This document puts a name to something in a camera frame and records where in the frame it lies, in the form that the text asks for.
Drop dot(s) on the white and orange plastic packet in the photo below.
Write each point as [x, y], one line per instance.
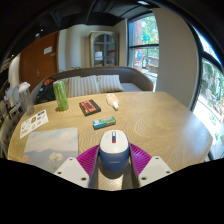
[112, 99]

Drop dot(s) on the sky print mouse pad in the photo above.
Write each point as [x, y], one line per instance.
[50, 145]

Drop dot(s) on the small green and white box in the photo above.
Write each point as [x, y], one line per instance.
[104, 123]

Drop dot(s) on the glass-door wooden cabinet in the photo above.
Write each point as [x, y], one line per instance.
[104, 49]

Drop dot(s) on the brown wooden door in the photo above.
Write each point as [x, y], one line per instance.
[38, 61]

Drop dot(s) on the clear plastic tumbler with lid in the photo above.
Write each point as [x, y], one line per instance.
[26, 98]

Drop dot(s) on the white and blue computer mouse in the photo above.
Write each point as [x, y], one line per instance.
[114, 150]

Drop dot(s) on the black and orange backpack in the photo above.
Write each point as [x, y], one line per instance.
[45, 91]

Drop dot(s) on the white printed paper sheet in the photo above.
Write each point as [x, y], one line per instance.
[33, 123]

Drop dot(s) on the striped cushion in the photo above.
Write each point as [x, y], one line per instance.
[110, 83]
[81, 86]

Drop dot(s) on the black box with orange print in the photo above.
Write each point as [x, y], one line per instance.
[89, 107]

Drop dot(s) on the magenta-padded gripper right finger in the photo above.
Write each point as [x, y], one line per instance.
[154, 170]

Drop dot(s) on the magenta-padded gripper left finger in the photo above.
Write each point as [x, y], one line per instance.
[71, 171]

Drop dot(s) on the grey-brown sofa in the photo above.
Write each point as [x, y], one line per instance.
[133, 78]

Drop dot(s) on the green drink can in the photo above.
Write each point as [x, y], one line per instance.
[61, 95]

